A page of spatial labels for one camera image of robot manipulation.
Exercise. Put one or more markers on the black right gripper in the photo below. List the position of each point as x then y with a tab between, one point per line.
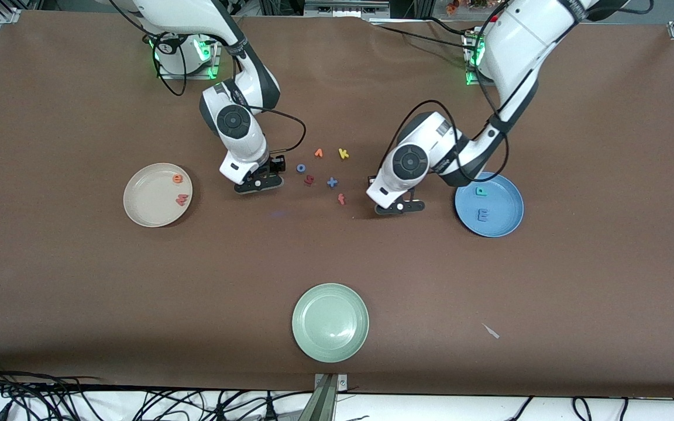
271	168

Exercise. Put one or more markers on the pink foam letter W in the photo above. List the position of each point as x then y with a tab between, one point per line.
182	199

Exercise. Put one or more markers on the teal foam letter P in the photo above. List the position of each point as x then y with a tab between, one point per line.
479	191

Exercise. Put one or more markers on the blue foam letter E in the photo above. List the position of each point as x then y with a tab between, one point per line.
481	215

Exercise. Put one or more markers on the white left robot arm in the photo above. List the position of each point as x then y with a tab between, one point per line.
524	41

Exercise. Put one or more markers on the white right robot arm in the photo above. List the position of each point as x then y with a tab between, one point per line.
185	11

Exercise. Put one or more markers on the beige round plate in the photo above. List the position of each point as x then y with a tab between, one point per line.
150	199

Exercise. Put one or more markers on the blue round plate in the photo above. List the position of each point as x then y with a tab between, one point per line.
504	204

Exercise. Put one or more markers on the green round plate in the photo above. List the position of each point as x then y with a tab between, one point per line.
330	323

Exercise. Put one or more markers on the dark metal rack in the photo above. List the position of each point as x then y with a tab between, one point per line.
281	7

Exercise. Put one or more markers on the brown table cover sheet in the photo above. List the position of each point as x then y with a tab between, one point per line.
138	292

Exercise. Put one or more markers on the small white paper scrap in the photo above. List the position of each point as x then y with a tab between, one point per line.
491	331

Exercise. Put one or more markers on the orange background objects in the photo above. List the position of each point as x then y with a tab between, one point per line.
453	7

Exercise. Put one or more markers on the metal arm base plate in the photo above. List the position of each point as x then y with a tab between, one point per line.
167	75
473	82

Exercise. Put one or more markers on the grey metal frame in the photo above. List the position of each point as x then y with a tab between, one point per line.
346	9

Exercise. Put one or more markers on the metal bracket with profile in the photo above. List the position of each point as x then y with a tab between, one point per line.
325	403

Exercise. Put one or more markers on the aluminium corner bracket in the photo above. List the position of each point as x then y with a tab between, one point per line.
9	16

